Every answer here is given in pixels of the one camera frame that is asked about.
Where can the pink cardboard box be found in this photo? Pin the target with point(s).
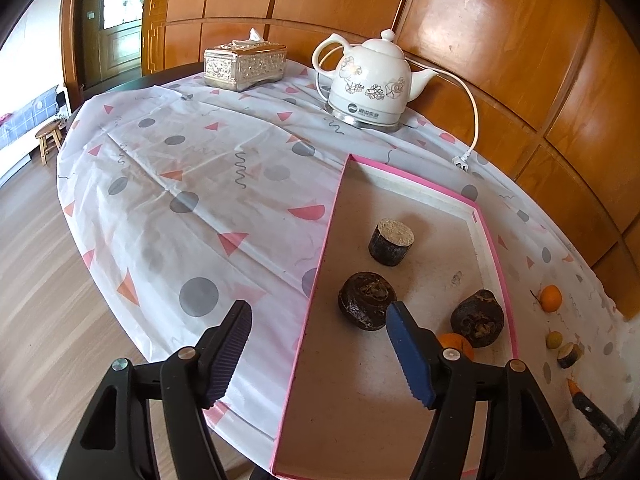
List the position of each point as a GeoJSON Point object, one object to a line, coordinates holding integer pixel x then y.
{"type": "Point", "coordinates": [360, 410]}

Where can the silver kettle base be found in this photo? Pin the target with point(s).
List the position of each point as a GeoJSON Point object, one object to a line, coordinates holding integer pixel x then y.
{"type": "Point", "coordinates": [367, 122]}

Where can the wooden door with glass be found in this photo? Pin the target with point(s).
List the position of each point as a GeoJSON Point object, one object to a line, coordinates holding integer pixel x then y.
{"type": "Point", "coordinates": [120, 45]}

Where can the blue plaid sofa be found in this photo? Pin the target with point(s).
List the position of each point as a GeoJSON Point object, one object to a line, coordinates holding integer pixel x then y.
{"type": "Point", "coordinates": [25, 120]}

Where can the silver ornate tissue box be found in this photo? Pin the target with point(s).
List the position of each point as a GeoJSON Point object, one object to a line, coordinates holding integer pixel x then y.
{"type": "Point", "coordinates": [245, 67]}

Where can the orange-red cherry tomato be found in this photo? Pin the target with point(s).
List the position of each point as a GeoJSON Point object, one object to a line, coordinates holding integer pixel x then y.
{"type": "Point", "coordinates": [572, 386]}

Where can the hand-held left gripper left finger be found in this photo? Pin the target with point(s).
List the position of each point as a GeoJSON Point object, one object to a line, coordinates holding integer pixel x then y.
{"type": "Point", "coordinates": [227, 352]}

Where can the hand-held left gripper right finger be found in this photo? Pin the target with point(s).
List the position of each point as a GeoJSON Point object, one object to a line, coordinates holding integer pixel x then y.
{"type": "Point", "coordinates": [412, 355]}

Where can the orange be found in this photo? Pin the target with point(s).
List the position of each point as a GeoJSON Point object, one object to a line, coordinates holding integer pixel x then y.
{"type": "Point", "coordinates": [551, 299]}
{"type": "Point", "coordinates": [457, 342]}

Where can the white patterned tablecloth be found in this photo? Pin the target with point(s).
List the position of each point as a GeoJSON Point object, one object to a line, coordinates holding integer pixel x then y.
{"type": "Point", "coordinates": [200, 170]}

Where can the small wooden stool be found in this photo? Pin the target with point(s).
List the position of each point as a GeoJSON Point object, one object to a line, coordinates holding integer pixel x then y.
{"type": "Point", "coordinates": [49, 140]}

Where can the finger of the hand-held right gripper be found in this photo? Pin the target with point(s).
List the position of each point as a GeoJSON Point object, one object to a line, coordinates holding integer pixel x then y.
{"type": "Point", "coordinates": [597, 420]}

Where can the small yellow-green fruit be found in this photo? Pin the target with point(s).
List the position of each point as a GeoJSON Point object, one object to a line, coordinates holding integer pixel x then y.
{"type": "Point", "coordinates": [553, 340]}

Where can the small dark sugarcane piece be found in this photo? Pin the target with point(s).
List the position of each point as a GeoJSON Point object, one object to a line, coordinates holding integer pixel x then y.
{"type": "Point", "coordinates": [569, 356]}

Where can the dark wrinkled passion fruit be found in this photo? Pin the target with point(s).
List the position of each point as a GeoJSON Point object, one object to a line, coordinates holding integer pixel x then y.
{"type": "Point", "coordinates": [477, 317]}
{"type": "Point", "coordinates": [366, 301]}

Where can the large dark sugarcane piece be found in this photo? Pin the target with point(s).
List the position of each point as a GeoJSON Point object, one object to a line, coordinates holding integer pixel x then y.
{"type": "Point", "coordinates": [391, 242]}

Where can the white floral electric kettle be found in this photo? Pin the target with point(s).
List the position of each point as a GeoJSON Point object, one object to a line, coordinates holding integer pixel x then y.
{"type": "Point", "coordinates": [370, 77]}

